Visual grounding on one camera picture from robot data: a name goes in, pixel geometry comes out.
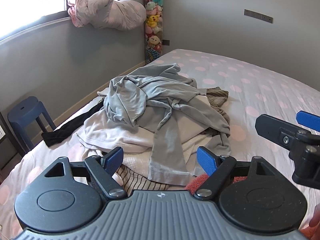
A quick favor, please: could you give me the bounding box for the pink polka dot bedsheet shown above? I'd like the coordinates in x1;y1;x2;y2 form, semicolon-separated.
1;49;319;239

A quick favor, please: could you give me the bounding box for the light blue-grey long-sleeve shirt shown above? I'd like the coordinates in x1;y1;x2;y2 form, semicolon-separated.
104;64;231;186

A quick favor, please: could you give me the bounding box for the cream white sweater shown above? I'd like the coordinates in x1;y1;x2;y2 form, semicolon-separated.
76;89;213;178

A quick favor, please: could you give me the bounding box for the grey wall switch panel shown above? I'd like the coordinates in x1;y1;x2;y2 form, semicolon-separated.
244;9;273;24

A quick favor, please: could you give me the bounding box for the dark wall socket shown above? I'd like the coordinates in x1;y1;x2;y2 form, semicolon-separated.
162;39;170;46

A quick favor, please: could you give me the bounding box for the person's right hand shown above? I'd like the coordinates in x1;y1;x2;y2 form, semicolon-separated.
300;204;320;240

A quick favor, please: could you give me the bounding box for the orange-red fuzzy garment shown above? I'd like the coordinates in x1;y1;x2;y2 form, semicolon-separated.
184;174;247;194

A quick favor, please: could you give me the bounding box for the blue plastic stool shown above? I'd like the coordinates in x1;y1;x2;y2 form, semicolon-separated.
7;96;56;151

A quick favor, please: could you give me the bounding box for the black garment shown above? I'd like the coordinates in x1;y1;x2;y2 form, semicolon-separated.
41;100;104;147

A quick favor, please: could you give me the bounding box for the clear tube of plush toys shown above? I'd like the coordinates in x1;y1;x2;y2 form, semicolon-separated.
145;0;164;63

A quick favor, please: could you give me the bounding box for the brown striped garment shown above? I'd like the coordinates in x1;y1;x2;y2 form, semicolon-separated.
115;87;230;194

